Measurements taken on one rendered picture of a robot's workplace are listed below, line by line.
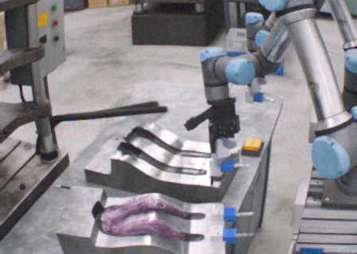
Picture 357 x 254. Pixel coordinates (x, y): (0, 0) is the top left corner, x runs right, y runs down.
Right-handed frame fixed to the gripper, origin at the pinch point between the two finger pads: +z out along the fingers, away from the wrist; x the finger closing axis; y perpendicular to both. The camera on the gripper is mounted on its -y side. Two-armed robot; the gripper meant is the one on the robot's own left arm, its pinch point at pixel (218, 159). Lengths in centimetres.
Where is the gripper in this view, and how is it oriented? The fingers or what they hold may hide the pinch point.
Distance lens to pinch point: 152.5
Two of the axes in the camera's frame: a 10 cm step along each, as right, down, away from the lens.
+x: 3.7, -3.2, 8.7
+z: 1.3, 9.5, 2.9
